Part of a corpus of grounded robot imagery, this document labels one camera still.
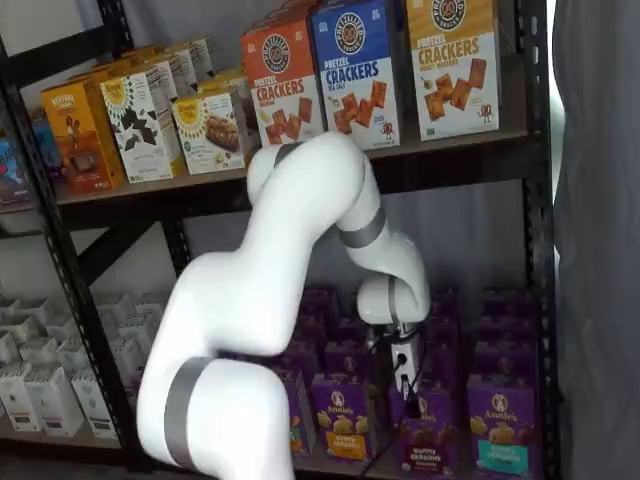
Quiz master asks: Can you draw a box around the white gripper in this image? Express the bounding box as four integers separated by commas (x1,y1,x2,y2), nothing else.
391,342,422,419

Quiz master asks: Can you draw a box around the purple Annie's box yellow patch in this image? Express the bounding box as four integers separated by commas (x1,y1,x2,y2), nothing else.
310,373,377,465

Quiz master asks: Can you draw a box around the purple Annie's box teal patch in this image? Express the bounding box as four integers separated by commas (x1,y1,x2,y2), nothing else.
467,374,541,479

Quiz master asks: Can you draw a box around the purple Annie's box orange label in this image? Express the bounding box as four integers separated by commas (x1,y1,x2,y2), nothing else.
285,369,317,457

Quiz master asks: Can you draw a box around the black metal shelf rack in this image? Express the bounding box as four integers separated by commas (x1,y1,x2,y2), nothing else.
0,0,561,480

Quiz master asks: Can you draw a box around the wooden shelf board with crackers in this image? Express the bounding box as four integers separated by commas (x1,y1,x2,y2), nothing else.
54,130,529,206

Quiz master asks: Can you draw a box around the yellow pretzel crackers box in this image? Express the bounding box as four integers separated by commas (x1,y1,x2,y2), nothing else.
405,0,501,143

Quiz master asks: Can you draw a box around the blue pretzel crackers box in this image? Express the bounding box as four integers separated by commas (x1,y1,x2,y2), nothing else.
309,0,401,151

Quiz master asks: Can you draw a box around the Simple Mills bar box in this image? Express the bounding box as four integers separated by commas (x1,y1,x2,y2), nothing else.
197,67,249,101
172,91,249,176

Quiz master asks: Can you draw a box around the red pretzel crackers box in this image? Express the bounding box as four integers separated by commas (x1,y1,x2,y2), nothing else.
249,0,316,34
240,18,327,149

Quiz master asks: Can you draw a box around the Sweet Thins chocolate box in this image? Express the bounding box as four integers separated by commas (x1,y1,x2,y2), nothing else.
99,69,175,185
162,42,201,96
189,33,220,81
124,52,180,109

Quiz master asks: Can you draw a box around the orange Simple Mills box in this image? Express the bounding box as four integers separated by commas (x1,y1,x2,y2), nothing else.
40,79,125,195
69,58,134,89

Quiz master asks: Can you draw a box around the blue and purple snack box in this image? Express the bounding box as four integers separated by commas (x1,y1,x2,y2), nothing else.
0,130,32,209

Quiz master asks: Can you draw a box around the white carton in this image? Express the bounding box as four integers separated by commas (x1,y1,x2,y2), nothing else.
0,372,42,434
23,367,85,439
55,335,94,376
69,370,120,441
19,335,64,374

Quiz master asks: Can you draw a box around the white carton boxes group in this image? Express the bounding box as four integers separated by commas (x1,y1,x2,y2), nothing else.
0,197,126,466

